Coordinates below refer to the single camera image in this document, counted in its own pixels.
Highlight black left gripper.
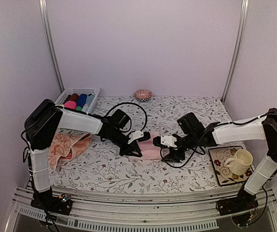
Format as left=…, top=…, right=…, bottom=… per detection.
left=107, top=128, right=142, bottom=157

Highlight pink towel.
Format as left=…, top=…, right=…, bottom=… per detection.
left=64, top=101, right=77, bottom=110
left=138, top=132, right=161, bottom=160

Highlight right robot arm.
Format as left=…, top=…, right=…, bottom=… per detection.
left=153, top=108, right=277, bottom=216

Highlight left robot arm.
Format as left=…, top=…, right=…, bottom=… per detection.
left=21, top=99, right=150, bottom=216

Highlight floral table mat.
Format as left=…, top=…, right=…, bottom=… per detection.
left=33, top=95, right=247, bottom=195

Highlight patterned ceramic bowl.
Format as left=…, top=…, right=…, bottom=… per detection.
left=134, top=89, right=152, bottom=102

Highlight square floral plate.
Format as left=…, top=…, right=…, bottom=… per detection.
left=208, top=145, right=254, bottom=187

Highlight light blue rolled towel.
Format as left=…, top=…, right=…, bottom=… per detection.
left=82, top=94, right=94, bottom=112

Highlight orange patterned towel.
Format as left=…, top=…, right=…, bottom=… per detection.
left=48, top=132, right=92, bottom=171

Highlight cream ceramic mug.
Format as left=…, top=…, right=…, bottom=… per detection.
left=223, top=149, right=253, bottom=175

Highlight pink rolled towel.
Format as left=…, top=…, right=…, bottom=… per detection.
left=64, top=101, right=77, bottom=110

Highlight dark red rolled towel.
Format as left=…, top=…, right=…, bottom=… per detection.
left=69, top=93, right=79, bottom=102

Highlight white plastic basket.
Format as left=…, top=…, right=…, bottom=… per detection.
left=55, top=87, right=100, bottom=114

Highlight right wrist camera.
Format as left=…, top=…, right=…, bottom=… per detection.
left=152, top=135, right=177, bottom=148

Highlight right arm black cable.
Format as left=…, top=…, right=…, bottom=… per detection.
left=159, top=123, right=220, bottom=169

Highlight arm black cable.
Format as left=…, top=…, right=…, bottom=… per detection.
left=104, top=102, right=148, bottom=132
left=159, top=123, right=220, bottom=169

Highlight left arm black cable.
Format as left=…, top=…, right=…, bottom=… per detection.
left=104, top=102, right=148, bottom=132

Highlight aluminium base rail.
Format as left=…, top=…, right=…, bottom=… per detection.
left=4, top=186, right=277, bottom=232

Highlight right aluminium frame post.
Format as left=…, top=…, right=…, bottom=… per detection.
left=221, top=0, right=249, bottom=105

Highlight aluminium frame post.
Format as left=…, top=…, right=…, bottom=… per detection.
left=221, top=0, right=249, bottom=105
left=39, top=0, right=65, bottom=92

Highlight left aluminium frame post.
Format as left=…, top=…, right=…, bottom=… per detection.
left=39, top=0, right=65, bottom=92

